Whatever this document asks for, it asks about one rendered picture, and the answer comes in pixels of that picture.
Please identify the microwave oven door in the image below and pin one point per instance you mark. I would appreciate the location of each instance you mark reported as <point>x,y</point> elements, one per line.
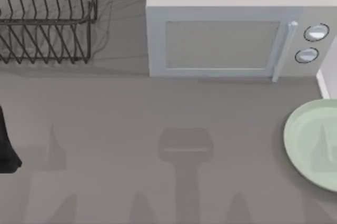
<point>158,42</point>

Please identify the pale green plate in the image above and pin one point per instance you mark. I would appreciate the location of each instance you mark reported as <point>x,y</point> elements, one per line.
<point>305,140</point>

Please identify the small round microwave knob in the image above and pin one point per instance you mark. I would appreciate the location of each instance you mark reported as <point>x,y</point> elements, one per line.
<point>306,55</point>

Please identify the large round microwave knob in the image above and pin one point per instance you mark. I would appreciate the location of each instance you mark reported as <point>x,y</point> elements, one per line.
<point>316,32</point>

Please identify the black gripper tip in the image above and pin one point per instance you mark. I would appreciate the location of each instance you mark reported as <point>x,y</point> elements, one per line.
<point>5,150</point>

